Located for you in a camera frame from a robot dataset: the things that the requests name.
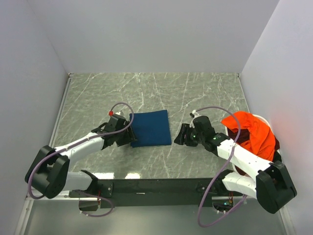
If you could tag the aluminium frame rail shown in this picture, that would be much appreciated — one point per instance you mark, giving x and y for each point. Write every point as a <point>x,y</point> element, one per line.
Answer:
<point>28,203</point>

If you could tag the dark maroon garment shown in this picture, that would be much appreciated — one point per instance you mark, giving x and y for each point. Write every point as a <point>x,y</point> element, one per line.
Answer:
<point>243,139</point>

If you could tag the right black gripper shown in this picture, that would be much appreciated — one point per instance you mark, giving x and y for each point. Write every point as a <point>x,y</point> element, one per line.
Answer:
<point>185,129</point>

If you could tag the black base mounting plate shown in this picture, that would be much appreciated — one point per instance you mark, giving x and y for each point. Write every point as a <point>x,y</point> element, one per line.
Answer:
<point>112,193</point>

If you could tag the blue t shirt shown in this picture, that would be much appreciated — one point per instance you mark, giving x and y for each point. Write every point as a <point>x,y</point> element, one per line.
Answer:
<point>151,129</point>

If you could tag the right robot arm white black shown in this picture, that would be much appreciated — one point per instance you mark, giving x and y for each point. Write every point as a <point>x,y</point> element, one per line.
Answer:
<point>269,183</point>

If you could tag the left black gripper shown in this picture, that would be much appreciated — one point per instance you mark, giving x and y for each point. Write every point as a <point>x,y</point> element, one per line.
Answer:
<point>129,137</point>

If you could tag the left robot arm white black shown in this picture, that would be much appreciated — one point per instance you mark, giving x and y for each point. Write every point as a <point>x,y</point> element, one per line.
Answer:
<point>49,173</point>

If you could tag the orange t shirt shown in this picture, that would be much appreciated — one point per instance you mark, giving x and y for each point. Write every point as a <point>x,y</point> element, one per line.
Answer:
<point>232,123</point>

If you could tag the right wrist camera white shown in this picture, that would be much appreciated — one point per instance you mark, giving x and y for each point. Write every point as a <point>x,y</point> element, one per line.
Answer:
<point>194,114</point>

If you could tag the white laundry basket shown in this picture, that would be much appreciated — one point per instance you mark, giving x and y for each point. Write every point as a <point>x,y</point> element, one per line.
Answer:
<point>264,120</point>

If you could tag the black t shirt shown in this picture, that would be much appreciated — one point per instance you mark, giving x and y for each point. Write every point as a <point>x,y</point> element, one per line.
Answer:
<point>277,155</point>

